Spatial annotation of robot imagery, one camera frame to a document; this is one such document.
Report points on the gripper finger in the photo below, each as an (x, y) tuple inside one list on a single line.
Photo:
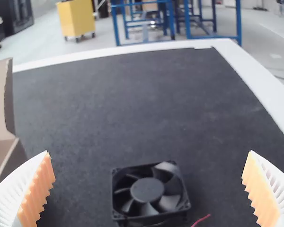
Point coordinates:
[(272, 194), (11, 201)]

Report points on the black square fan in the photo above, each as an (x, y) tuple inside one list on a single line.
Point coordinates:
[(146, 191)]

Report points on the black mat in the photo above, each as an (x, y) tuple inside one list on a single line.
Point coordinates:
[(132, 106)]

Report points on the black cabinet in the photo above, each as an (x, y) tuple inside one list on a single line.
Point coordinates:
[(16, 14)]

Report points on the yellow wheeled cart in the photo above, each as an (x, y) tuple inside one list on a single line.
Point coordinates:
[(77, 17)]

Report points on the blue metal frame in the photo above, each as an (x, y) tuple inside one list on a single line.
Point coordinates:
[(237, 21), (119, 26)]

